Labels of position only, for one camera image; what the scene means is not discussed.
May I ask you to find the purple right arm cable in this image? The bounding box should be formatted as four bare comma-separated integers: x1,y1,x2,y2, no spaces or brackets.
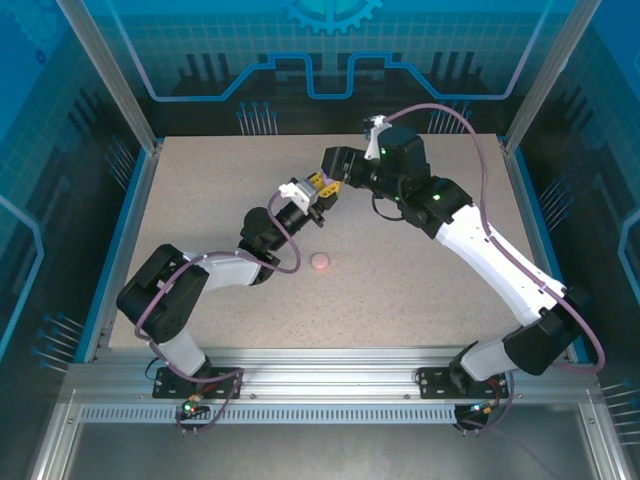
384,103,607,437

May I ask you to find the aluminium right table side rail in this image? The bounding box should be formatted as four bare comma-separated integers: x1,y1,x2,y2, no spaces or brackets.
499,139,591,364

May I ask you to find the aluminium table side rail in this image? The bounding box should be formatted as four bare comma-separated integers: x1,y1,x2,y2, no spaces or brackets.
74,139,166,364
499,139,591,364

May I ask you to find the aluminium left table side rail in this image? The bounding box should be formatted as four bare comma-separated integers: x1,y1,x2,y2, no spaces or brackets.
74,139,166,364

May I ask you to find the aluminium right frame post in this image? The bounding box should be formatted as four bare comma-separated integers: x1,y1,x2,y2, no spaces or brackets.
502,0,592,154

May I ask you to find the aluminium frame post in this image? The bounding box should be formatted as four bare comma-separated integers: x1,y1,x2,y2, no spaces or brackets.
502,0,592,154
55,0,164,154

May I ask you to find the aluminium mounting rail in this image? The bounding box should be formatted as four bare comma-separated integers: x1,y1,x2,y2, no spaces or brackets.
64,346,604,401

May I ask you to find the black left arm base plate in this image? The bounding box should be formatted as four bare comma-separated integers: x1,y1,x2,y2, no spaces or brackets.
152,367,244,400

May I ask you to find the slotted metal cable duct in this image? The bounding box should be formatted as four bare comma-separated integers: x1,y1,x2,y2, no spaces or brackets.
79,404,459,425

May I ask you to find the aluminium left frame post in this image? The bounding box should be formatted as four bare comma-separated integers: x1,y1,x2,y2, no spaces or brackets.
55,0,164,154

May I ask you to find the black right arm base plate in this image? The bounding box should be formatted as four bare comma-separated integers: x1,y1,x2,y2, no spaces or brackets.
417,367,511,400

